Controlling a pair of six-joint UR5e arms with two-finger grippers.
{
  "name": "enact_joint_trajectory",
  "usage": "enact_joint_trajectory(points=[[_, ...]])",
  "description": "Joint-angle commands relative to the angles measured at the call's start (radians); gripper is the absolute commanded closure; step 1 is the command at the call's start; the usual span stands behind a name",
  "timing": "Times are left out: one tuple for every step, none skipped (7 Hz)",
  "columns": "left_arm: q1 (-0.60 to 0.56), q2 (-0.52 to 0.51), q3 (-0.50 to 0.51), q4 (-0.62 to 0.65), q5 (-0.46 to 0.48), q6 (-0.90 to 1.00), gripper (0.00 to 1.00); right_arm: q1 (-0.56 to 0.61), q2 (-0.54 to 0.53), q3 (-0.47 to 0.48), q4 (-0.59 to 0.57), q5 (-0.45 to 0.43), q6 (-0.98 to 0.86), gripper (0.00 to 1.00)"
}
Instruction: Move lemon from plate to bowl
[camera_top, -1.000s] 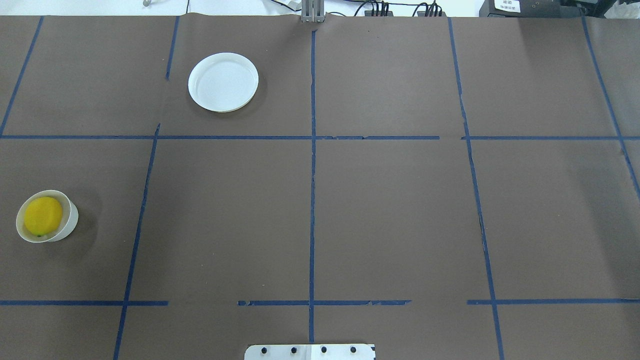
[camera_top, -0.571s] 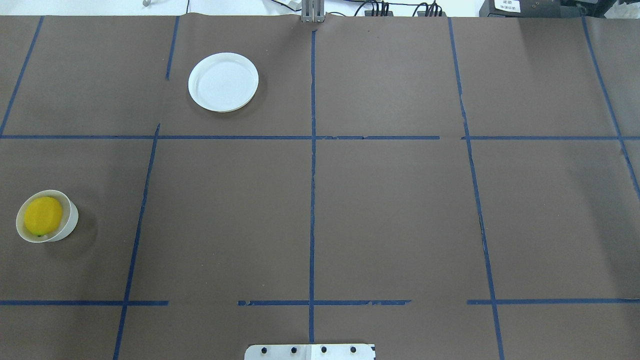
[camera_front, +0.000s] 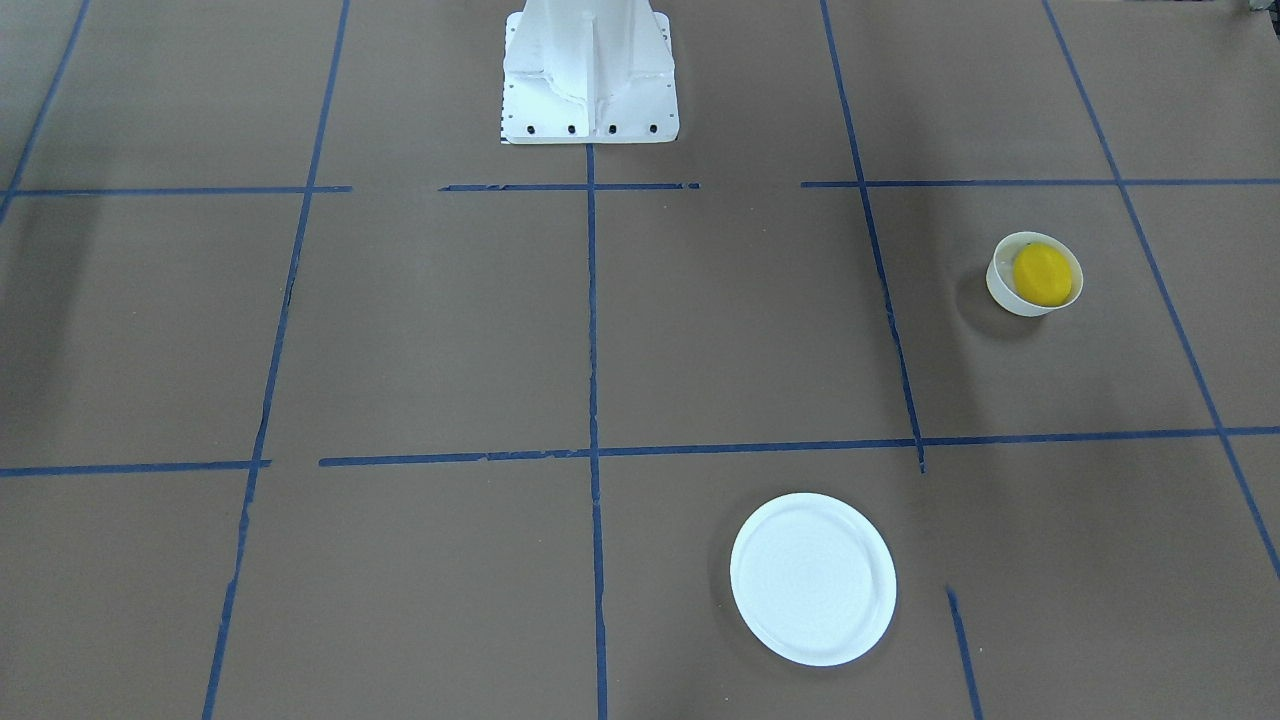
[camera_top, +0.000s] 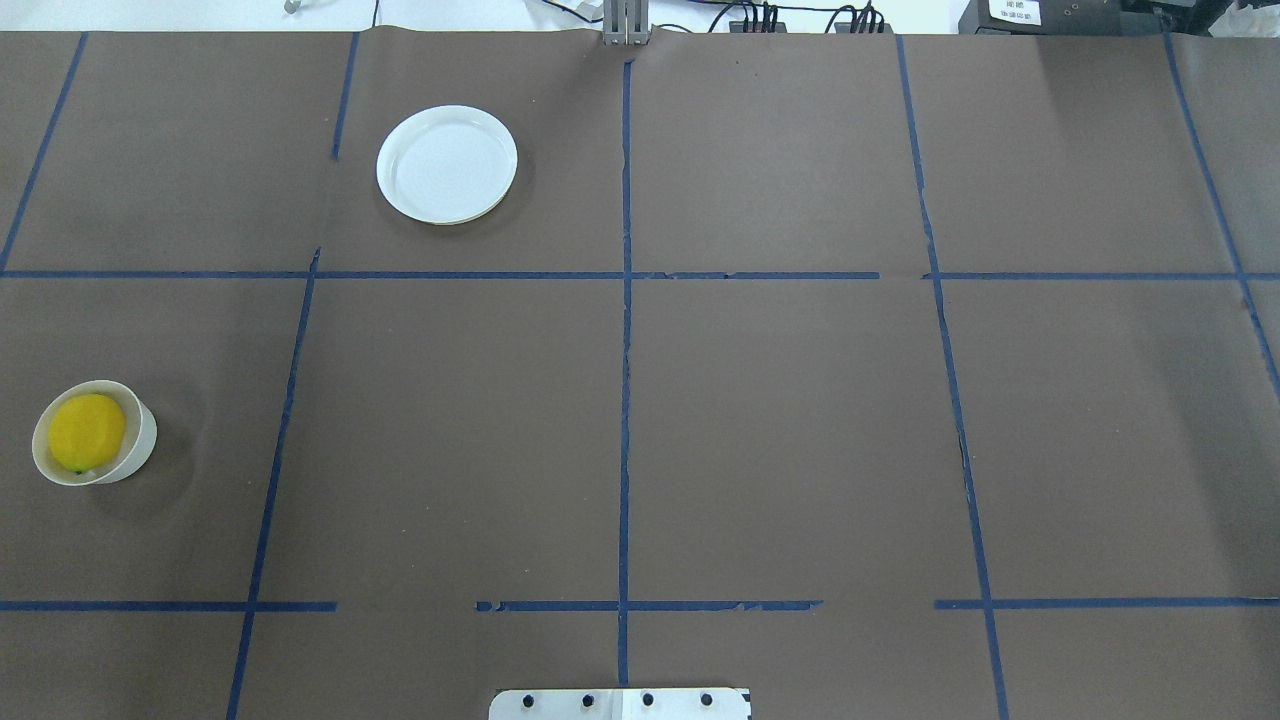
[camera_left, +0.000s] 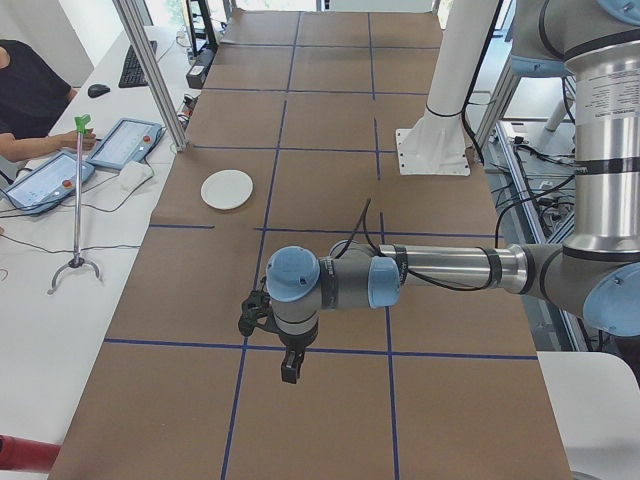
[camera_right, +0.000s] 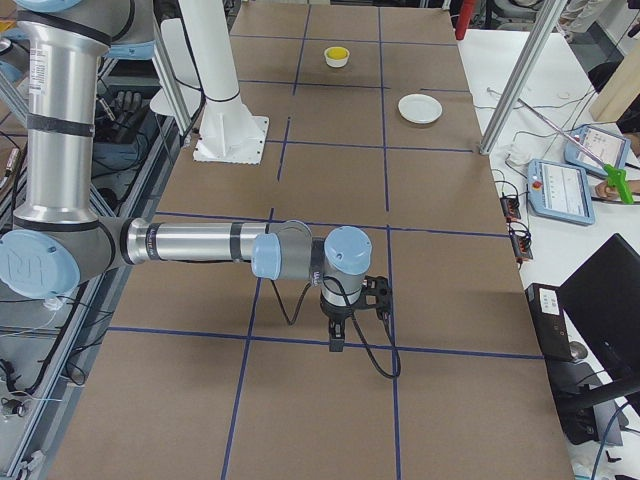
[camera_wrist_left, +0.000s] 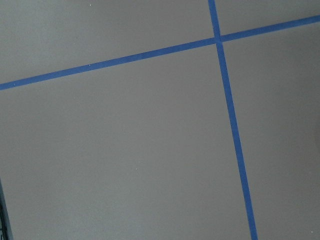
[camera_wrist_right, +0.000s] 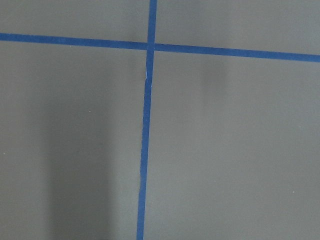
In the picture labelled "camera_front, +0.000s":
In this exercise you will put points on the yellow lemon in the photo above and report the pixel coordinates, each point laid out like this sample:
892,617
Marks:
1043,275

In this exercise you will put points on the white round plate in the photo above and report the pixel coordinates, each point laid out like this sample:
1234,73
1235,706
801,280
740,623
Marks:
813,579

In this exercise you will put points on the small white bowl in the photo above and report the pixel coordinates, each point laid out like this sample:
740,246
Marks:
999,274

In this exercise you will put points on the white pedestal column with base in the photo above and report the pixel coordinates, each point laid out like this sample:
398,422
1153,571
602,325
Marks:
588,72

